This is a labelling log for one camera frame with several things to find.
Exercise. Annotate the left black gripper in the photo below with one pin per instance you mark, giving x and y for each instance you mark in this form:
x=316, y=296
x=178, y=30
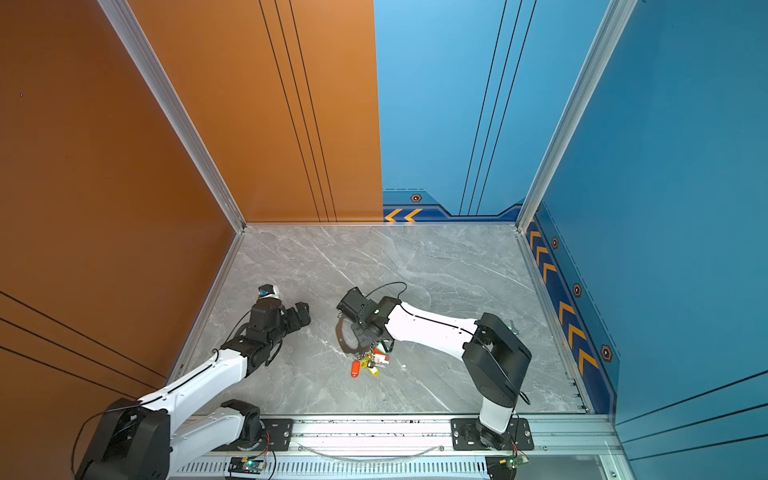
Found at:
x=297, y=324

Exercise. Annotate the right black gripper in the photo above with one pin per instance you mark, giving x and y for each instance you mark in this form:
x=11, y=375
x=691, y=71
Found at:
x=363, y=341

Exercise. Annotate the bunch of coloured keys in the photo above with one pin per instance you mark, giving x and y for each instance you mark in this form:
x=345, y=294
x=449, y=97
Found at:
x=371, y=361

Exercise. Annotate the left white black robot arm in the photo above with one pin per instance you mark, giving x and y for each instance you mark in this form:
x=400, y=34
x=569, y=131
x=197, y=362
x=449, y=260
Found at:
x=154, y=436

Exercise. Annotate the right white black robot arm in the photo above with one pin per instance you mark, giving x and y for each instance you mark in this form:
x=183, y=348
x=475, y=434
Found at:
x=495, y=358

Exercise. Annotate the left green circuit board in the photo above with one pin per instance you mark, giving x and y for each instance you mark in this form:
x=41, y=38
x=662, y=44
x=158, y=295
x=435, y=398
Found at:
x=244, y=466

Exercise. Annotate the green circuit board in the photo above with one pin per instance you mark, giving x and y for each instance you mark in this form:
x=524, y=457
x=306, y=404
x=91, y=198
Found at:
x=505, y=467
x=244, y=466

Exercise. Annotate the right green circuit board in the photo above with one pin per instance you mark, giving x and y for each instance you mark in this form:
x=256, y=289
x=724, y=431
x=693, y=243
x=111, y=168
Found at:
x=505, y=467

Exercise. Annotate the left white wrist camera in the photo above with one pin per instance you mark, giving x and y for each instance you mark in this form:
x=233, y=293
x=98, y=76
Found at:
x=268, y=293

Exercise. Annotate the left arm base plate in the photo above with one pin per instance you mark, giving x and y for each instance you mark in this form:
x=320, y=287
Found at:
x=272, y=434

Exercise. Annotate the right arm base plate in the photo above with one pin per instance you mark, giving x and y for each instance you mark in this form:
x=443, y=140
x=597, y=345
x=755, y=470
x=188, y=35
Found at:
x=469, y=434

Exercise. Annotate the aluminium front rail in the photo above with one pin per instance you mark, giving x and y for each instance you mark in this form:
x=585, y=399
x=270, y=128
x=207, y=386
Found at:
x=391, y=435

